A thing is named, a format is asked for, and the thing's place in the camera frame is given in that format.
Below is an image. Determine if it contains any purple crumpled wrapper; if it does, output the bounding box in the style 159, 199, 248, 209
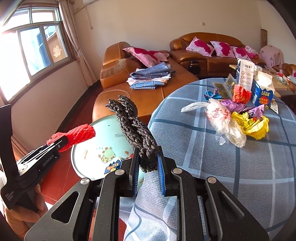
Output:
220, 99, 247, 113

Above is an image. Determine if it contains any light blue trash bin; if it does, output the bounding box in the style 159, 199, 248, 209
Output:
71, 115, 133, 180

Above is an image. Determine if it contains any tall white blue carton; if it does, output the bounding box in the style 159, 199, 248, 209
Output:
236, 59, 255, 91

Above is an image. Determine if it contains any yellow plastic bag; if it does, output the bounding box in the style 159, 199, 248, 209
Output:
232, 111, 270, 140

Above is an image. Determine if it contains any window with frame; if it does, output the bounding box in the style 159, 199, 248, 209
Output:
1, 4, 73, 102

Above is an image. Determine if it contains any red crumpled wrapper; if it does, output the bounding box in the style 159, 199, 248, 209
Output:
232, 84, 251, 104

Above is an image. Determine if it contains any brown leather armchair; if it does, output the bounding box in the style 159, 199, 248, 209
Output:
273, 63, 296, 77

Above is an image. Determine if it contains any pink red pillow on chaise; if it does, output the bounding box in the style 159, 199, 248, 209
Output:
123, 47, 170, 68

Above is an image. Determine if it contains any white wall air conditioner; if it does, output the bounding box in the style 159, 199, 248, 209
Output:
82, 0, 98, 5

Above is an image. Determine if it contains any blue crumpled wrapper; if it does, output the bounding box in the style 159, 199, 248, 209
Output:
204, 89, 224, 102

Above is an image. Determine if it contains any small paper tag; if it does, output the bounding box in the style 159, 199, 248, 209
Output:
270, 98, 279, 114

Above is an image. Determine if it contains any brown leather three-seat sofa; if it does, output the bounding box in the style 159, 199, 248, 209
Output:
169, 32, 266, 78

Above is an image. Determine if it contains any pink cloth covered object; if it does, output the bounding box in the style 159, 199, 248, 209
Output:
259, 45, 284, 68

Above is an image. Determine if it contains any pink red cushion left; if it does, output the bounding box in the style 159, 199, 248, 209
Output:
186, 37, 214, 57

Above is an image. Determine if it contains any pink red cushion middle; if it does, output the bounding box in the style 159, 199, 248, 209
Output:
210, 41, 235, 58

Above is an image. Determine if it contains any pink red cushion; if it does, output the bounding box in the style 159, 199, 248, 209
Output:
186, 37, 214, 57
210, 41, 235, 58
230, 46, 251, 61

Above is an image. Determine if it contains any folded blue plaid bedding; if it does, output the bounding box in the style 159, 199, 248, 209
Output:
126, 62, 175, 90

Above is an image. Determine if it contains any orange leather chaise sofa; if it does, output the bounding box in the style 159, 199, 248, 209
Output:
92, 42, 197, 123

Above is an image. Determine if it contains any pink curtain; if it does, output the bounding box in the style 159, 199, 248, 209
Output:
58, 0, 97, 86

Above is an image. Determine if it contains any pink red cushion right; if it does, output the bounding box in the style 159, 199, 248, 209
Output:
230, 46, 251, 61

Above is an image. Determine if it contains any wooden coffee table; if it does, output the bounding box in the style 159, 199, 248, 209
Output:
229, 64, 296, 99

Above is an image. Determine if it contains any blue plaid tablecloth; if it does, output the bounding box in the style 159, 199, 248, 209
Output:
123, 77, 296, 241

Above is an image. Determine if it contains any clear plastic bag red print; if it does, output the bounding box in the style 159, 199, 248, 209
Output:
181, 98, 246, 148

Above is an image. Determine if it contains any person left hand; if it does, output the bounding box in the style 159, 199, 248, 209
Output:
4, 184, 48, 240

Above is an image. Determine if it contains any gold green packet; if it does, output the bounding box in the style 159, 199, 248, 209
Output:
213, 74, 237, 100

